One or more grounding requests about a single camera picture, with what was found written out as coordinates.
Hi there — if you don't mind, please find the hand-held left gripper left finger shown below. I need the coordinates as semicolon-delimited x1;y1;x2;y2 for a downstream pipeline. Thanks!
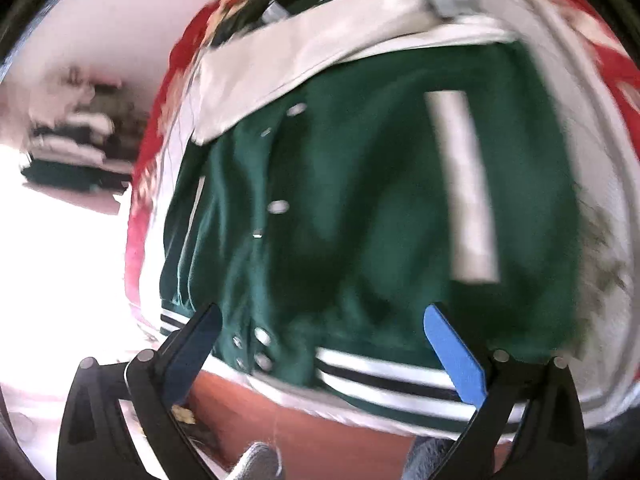
56;303;223;480

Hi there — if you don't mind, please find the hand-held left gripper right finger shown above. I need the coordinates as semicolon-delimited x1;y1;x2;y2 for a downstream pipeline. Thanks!
423;303;588;480

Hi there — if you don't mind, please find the green varsity jacket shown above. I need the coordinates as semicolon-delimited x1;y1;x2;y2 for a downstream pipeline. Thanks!
159;0;586;436

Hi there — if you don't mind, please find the grey fuzzy cloth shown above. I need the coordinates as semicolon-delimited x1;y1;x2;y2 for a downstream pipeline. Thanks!
227;441;286;480
402;435;463;480

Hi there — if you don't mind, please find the dark green hanging garment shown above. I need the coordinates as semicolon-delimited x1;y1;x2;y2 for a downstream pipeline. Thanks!
21;159;130;195

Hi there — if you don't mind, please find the white patterned cloth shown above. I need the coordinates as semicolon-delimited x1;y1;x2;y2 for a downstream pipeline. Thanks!
135;0;640;431

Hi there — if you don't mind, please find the white quilted hanging jacket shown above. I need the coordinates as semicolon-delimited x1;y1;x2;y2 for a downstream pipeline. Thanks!
27;109;118;158

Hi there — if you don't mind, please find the red floral blanket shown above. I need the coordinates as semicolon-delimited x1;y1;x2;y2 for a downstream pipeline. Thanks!
122;0;640;321

